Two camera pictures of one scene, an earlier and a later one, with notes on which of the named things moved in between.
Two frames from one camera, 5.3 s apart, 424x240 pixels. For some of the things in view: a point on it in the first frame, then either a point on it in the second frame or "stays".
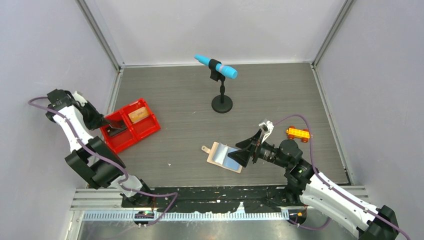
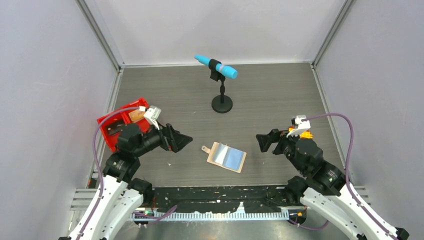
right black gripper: x=242 y=156 to x=264 y=140
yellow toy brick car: x=292 y=132 stays
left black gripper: x=98 y=120 to x=171 y=139
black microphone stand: x=222 y=103 stays
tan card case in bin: x=138 y=114 stays
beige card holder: x=218 y=154 stays
